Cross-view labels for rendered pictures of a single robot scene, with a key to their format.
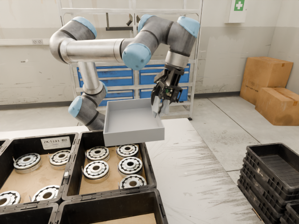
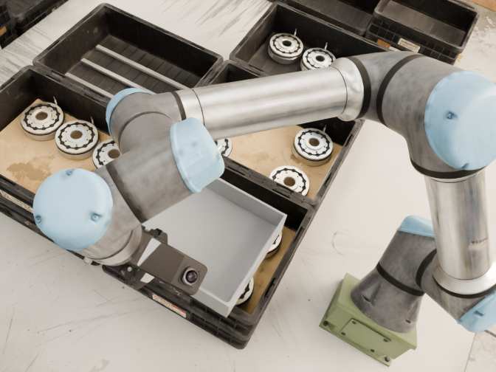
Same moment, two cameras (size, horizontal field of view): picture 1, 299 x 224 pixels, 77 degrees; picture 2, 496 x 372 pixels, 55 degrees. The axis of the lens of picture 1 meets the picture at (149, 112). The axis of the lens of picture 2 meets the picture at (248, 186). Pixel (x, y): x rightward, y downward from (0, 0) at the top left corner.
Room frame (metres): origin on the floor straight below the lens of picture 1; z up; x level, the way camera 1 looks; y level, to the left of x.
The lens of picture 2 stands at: (0.92, -0.23, 1.83)
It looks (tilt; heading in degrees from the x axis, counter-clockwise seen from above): 57 degrees down; 119
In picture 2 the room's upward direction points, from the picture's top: 11 degrees clockwise
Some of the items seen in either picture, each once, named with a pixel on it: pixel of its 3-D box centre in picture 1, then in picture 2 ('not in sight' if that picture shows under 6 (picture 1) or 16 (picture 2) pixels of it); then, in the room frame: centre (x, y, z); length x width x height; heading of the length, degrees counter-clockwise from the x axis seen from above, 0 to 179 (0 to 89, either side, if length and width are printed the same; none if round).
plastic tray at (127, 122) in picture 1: (132, 118); (192, 226); (0.66, 0.07, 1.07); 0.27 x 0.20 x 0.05; 9
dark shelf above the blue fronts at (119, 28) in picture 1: (151, 28); not in sight; (2.80, -0.03, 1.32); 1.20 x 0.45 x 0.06; 99
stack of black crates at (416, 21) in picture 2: not in sight; (408, 52); (0.55, 1.69, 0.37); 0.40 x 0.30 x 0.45; 9
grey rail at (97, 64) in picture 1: (135, 62); not in sight; (2.56, 0.18, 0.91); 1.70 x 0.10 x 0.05; 99
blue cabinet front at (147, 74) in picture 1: (164, 84); not in sight; (2.60, -0.22, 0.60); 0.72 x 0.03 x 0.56; 99
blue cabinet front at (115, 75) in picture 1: (107, 86); not in sight; (2.47, 0.57, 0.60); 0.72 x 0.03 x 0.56; 99
